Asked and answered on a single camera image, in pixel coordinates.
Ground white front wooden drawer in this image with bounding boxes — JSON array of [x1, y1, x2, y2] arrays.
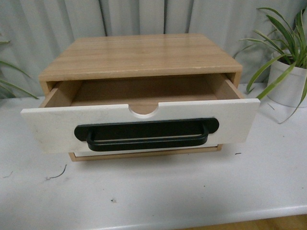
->
[[21, 74, 260, 155]]

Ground wooden drawer cabinet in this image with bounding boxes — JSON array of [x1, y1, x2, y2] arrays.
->
[[39, 34, 242, 161]]

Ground white plant pot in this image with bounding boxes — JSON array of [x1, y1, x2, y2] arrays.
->
[[268, 60, 307, 107]]

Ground green striped spider plant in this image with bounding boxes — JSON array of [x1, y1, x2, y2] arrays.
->
[[246, 7, 307, 113]]

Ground black metal drawer handle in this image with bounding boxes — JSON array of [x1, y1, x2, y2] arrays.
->
[[74, 117, 219, 152]]

